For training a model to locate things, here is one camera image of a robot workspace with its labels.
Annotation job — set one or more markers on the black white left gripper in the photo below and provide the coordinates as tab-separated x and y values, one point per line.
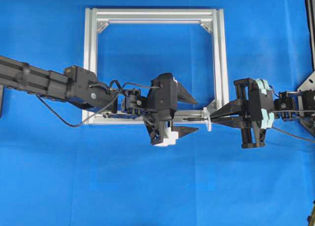
161	105

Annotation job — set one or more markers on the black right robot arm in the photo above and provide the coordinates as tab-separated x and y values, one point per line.
293	106

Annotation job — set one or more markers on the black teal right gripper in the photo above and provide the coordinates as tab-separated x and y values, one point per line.
254	109

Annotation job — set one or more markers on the white string loop holder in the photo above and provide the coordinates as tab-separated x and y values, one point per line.
208	120

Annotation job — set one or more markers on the black vertical rail right edge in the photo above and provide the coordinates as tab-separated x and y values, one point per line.
310	12

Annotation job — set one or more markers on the grey right arm base bracket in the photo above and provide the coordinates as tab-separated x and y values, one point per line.
308	84

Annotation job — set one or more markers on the silver aluminium extrusion frame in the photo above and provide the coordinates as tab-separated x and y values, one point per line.
211	20

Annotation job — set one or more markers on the dark object bottom right corner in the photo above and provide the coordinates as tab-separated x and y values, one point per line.
311	217

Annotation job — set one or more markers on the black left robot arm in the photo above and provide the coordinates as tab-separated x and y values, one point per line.
81	88

